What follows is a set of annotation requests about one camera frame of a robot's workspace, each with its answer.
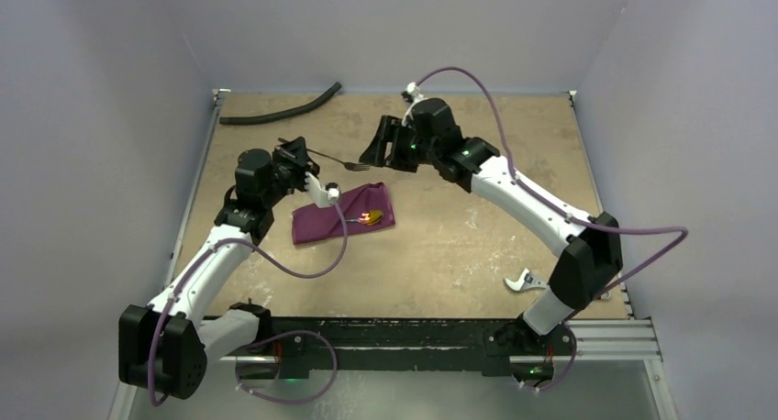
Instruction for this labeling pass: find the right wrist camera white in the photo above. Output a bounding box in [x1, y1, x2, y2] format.
[401, 82, 426, 127]

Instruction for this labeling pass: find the adjustable wrench red handle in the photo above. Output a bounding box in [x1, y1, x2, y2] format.
[503, 269, 613, 302]

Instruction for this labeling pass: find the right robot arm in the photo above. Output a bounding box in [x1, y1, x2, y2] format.
[359, 98, 623, 353]

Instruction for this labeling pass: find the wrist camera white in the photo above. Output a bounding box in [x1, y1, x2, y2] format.
[304, 171, 340, 208]
[401, 82, 426, 127]

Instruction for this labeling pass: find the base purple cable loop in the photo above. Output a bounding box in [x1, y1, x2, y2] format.
[234, 328, 338, 405]

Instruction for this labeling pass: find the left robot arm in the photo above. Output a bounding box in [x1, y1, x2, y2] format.
[118, 137, 328, 400]

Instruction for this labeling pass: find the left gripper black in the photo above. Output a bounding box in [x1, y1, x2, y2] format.
[262, 137, 319, 208]

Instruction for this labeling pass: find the black foam hose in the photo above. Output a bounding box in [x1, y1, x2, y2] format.
[218, 82, 343, 127]

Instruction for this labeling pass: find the purple cloth napkin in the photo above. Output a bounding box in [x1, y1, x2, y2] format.
[291, 182, 395, 246]

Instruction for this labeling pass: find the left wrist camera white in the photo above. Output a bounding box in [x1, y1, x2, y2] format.
[304, 171, 340, 208]

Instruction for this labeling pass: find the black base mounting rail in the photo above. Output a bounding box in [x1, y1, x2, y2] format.
[229, 303, 573, 382]

